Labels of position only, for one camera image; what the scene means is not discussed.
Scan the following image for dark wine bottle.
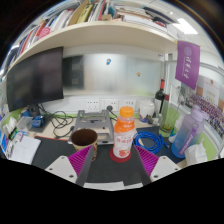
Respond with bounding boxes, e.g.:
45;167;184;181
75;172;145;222
153;78;167;116

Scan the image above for group photo poster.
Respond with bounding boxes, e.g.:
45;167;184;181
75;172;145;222
184;74;224;138

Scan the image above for crumpled white tissue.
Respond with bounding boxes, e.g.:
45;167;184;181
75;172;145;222
184;138;208;167

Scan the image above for coiled blue cable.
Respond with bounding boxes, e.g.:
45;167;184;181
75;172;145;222
132;130;171;155

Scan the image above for white lidded jar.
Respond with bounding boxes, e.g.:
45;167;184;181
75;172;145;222
138;98;156;123

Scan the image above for small blue device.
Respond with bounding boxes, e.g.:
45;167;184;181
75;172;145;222
31;114;46;128

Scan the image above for purple pennant flag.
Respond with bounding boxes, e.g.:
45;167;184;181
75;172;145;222
174;40;201;91

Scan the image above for black red-edged desk mat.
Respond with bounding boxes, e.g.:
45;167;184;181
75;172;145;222
31;126;188;186

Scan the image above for ceiling light panels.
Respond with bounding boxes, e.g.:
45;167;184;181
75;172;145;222
176;18;199;35

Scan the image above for white paper sheet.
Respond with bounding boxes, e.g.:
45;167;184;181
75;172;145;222
83;180;144;192

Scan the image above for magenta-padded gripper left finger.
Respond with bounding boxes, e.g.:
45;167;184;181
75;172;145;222
44;144;96;187

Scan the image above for black computer monitor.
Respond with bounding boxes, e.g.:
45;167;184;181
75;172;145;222
5;46;64;113

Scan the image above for translucent purple water jug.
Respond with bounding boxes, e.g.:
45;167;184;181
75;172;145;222
170;105;209;159

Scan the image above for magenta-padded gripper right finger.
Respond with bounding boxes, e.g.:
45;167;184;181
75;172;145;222
133;144;182;186

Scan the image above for orange-capped drink bottle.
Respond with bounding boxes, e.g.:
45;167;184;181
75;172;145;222
112;106;137;159

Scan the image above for tangled black cable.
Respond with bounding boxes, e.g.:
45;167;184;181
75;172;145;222
38;103;76;139

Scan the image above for printed paper cup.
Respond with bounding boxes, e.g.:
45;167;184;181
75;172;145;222
69;128;99;161

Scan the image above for white shelf with books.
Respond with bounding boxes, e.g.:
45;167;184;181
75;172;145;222
6;0;179;73

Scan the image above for grey metal laptop stand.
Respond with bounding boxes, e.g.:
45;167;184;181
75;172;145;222
68;109;115;146

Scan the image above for white paper notebook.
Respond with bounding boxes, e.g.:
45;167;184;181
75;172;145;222
9;134;42;165

